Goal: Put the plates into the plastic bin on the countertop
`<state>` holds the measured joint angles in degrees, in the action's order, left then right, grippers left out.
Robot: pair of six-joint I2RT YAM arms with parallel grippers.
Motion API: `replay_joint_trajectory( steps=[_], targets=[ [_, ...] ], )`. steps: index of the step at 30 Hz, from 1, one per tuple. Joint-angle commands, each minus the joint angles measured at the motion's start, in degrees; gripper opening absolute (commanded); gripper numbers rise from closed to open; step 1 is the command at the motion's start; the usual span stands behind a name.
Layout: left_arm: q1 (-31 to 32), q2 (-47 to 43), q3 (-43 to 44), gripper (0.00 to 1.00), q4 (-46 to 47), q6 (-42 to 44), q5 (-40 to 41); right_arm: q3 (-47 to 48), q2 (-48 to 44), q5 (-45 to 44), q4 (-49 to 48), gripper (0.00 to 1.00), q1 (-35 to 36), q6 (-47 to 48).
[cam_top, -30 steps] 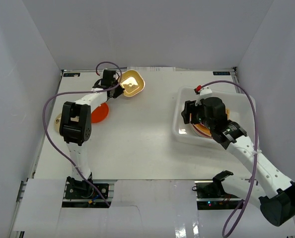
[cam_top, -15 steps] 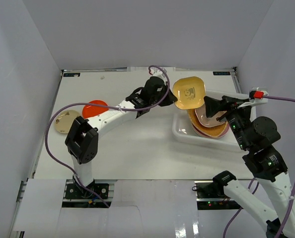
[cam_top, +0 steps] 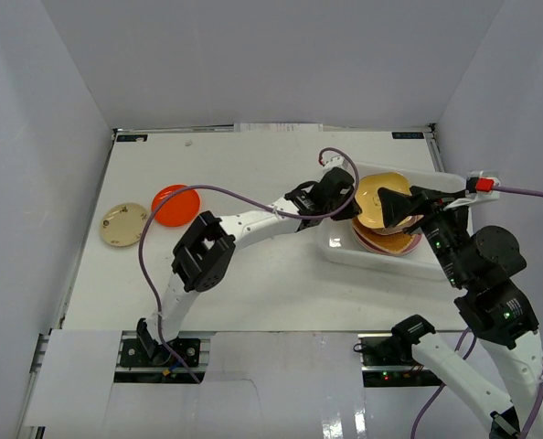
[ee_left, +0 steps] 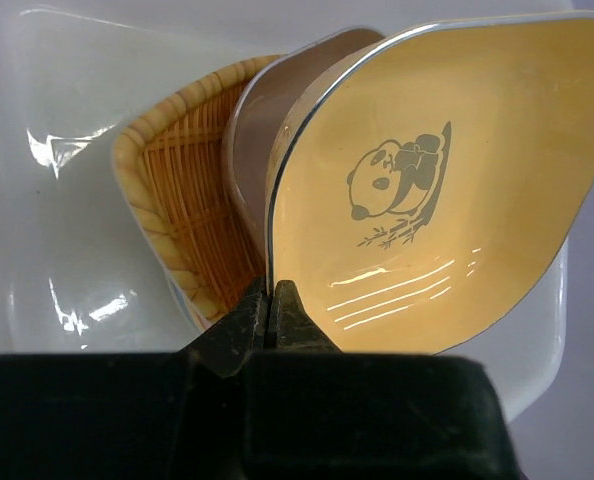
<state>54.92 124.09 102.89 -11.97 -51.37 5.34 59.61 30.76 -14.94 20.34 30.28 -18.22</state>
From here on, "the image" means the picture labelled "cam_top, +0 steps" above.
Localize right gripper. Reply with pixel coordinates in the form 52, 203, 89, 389
376, 185, 468, 287

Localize yellow square plate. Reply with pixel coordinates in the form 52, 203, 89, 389
355, 172, 410, 230

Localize woven bamboo tray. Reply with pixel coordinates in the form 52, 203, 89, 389
357, 226, 420, 255

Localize pink round plate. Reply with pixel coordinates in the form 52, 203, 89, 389
351, 223, 422, 255

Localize orange round plate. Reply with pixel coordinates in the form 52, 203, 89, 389
152, 185, 201, 228

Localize beige patterned round plate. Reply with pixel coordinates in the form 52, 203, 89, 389
100, 202, 149, 248

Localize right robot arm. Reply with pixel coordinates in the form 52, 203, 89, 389
378, 177, 543, 438

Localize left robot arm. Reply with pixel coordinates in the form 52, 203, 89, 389
136, 166, 360, 365

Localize white plastic bin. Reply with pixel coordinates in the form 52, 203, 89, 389
316, 162, 465, 281

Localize right table label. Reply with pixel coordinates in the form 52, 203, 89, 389
391, 132, 424, 140

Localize table label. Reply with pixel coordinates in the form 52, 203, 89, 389
391, 132, 424, 140
115, 134, 148, 143

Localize papers at back edge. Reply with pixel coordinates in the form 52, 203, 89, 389
233, 123, 324, 133

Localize left table label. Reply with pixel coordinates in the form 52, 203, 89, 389
115, 134, 148, 143

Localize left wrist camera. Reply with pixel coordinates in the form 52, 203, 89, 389
318, 155, 345, 169

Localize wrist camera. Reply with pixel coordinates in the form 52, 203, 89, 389
318, 155, 345, 169
445, 170, 501, 210

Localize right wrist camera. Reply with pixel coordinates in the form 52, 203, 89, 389
445, 170, 501, 210

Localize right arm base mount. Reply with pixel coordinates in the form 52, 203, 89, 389
353, 334, 442, 389

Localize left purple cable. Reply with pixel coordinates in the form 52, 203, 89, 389
136, 146, 359, 384

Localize purple cable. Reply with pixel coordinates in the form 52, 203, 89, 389
136, 146, 359, 384
410, 184, 543, 439

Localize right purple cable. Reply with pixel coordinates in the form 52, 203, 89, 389
410, 184, 543, 439

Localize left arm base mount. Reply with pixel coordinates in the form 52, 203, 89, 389
113, 334, 208, 385

